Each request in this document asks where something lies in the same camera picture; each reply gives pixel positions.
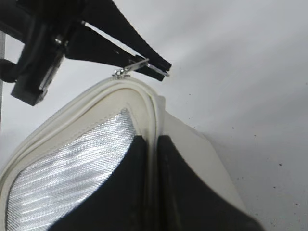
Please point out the black own right gripper left finger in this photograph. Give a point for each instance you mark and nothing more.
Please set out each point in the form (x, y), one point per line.
(124, 202)

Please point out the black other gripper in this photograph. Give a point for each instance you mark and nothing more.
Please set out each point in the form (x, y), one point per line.
(44, 27)

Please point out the black own right gripper right finger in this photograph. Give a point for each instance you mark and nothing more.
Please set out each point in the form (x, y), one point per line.
(187, 203)

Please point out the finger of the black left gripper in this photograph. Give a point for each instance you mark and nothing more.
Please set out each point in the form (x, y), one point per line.
(124, 32)

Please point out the silver zipper pull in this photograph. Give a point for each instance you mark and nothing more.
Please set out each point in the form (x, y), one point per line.
(124, 72)

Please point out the cream bag with mesh window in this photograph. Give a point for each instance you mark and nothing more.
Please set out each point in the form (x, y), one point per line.
(73, 153)

